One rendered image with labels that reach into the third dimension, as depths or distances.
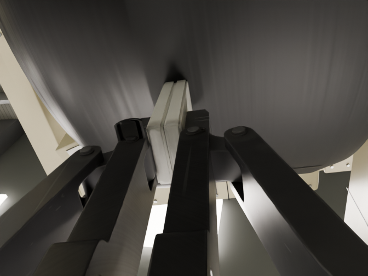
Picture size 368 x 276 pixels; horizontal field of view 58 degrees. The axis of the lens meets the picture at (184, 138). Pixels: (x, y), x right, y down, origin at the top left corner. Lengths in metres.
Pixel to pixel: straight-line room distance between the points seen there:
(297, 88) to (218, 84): 0.05
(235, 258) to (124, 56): 2.94
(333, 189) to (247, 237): 1.05
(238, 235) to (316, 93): 3.05
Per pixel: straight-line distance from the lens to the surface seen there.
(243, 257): 3.10
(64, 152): 1.05
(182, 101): 0.17
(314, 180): 0.91
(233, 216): 3.41
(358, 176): 0.69
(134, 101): 0.22
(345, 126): 0.26
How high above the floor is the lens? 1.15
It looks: 33 degrees up
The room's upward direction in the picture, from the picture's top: 169 degrees clockwise
